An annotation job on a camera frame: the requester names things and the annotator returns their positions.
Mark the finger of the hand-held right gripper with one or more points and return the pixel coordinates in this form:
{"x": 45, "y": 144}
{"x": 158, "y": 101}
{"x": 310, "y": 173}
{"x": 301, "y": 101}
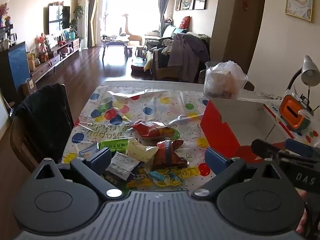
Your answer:
{"x": 265, "y": 148}
{"x": 300, "y": 146}

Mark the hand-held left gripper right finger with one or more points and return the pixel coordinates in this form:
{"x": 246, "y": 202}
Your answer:
{"x": 216, "y": 158}

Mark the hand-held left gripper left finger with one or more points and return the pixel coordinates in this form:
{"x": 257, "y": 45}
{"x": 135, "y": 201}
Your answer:
{"x": 100, "y": 158}

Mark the grey snack packet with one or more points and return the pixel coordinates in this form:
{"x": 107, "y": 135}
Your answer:
{"x": 87, "y": 151}

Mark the green snack packet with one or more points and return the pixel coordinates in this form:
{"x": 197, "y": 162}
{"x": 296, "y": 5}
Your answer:
{"x": 113, "y": 145}

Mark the red cardboard box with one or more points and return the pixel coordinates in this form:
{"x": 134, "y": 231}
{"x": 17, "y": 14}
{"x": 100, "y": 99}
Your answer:
{"x": 240, "y": 116}

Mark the cream snack packet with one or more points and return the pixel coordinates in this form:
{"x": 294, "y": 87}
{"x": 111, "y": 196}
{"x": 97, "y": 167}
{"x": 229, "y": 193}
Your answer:
{"x": 141, "y": 152}

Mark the yellow jelly cup pack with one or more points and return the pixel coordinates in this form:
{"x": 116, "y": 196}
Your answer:
{"x": 175, "y": 175}

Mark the yellow white snack packet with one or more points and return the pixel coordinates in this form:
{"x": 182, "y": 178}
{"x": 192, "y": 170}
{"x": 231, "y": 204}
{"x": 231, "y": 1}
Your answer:
{"x": 140, "y": 180}

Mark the dark red-brown snack packet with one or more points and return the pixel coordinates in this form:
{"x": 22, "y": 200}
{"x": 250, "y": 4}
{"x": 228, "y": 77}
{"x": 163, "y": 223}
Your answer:
{"x": 170, "y": 155}

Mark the red chip packet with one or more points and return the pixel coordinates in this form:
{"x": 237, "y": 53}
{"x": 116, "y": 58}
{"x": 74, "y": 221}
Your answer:
{"x": 152, "y": 130}

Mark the person's right hand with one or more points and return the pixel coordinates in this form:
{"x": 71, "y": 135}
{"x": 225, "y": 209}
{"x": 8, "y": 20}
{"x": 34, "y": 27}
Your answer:
{"x": 300, "y": 222}

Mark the white labelled snack packet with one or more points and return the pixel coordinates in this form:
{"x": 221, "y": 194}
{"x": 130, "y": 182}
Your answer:
{"x": 122, "y": 165}

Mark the black jacket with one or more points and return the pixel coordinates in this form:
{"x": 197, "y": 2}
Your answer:
{"x": 45, "y": 120}

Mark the clear plastic bowl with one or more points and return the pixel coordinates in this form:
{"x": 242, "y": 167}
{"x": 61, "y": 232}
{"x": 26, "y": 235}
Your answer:
{"x": 212, "y": 90}

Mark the grey desk lamp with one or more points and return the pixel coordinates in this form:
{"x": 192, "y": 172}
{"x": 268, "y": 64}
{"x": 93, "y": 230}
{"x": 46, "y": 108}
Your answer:
{"x": 309, "y": 72}

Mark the clear plastic bag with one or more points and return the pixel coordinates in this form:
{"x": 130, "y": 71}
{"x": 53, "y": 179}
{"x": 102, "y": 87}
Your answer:
{"x": 226, "y": 80}

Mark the balloon printed tablecloth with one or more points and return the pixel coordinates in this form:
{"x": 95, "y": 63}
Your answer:
{"x": 155, "y": 100}

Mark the dark round floor cushion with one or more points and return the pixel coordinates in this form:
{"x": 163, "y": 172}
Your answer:
{"x": 140, "y": 70}

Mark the brown cardboard carton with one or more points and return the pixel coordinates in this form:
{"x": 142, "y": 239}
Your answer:
{"x": 29, "y": 87}

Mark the wooden television cabinet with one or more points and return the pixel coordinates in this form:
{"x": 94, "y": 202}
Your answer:
{"x": 42, "y": 70}

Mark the white cabinet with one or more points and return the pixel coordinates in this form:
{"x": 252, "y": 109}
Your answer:
{"x": 3, "y": 115}

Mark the grey clothes pile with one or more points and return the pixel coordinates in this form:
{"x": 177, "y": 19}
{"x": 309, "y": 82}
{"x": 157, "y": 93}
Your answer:
{"x": 185, "y": 52}

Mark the small stool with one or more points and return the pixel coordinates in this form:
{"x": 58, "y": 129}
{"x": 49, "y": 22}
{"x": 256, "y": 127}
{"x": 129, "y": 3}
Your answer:
{"x": 140, "y": 48}

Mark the wooden coffee table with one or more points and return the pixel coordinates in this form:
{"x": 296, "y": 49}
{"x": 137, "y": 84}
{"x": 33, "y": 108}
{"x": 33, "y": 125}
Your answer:
{"x": 115, "y": 41}

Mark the yellow bag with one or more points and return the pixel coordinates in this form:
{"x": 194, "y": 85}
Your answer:
{"x": 31, "y": 61}

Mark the brown wooden door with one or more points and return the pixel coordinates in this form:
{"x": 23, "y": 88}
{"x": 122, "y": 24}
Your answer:
{"x": 252, "y": 30}

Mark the blue front cabinet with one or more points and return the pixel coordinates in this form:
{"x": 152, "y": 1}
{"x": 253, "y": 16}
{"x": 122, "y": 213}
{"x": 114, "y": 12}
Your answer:
{"x": 17, "y": 65}

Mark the tan animal figure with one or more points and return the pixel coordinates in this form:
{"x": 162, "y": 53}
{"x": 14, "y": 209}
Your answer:
{"x": 131, "y": 36}

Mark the pink plush toy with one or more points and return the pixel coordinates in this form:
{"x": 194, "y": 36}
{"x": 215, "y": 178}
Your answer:
{"x": 42, "y": 45}

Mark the white standing air conditioner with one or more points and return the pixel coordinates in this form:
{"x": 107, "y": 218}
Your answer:
{"x": 83, "y": 30}

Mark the dark sofa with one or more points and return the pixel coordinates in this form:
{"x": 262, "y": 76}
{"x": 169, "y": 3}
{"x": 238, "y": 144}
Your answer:
{"x": 167, "y": 31}

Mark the red cushion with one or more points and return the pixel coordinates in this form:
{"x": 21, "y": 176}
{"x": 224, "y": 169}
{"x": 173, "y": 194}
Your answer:
{"x": 184, "y": 22}

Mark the green house plant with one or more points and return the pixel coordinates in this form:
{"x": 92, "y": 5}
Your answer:
{"x": 76, "y": 20}

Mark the grey curtain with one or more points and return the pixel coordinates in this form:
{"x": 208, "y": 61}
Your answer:
{"x": 93, "y": 17}
{"x": 163, "y": 2}

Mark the flat screen television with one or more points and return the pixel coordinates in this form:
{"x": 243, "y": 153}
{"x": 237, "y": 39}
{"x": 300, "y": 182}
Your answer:
{"x": 56, "y": 20}

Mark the coffee machine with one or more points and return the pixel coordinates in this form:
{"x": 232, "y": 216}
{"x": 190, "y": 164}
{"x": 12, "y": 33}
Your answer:
{"x": 7, "y": 36}

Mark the pink flower vase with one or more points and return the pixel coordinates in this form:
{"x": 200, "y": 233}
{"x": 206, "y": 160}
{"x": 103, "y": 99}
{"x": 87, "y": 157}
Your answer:
{"x": 4, "y": 13}

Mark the wall poster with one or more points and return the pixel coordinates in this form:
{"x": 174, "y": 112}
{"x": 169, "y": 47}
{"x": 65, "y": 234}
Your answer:
{"x": 299, "y": 1}

